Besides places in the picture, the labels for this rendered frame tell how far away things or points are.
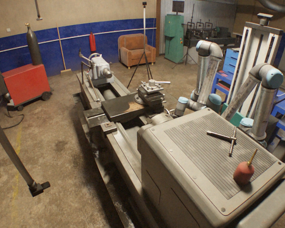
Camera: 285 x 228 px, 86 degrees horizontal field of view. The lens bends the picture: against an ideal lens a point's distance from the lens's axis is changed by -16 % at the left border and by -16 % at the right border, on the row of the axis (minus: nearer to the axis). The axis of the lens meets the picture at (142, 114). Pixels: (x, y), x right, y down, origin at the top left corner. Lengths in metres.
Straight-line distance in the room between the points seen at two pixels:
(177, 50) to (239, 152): 5.12
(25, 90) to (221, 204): 3.96
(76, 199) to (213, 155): 1.78
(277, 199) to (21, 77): 4.07
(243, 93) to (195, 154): 0.81
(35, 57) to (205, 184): 3.92
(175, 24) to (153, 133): 5.06
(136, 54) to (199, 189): 4.84
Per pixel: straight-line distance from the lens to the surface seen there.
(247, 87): 1.46
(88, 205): 2.18
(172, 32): 5.72
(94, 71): 2.29
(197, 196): 0.68
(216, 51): 1.69
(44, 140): 3.16
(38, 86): 4.20
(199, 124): 0.94
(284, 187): 0.91
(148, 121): 1.16
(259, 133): 1.58
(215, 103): 1.95
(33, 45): 4.11
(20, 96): 4.15
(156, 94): 1.68
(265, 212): 0.79
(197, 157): 0.77
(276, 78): 1.33
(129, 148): 1.47
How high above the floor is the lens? 1.89
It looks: 35 degrees down
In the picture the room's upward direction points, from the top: straight up
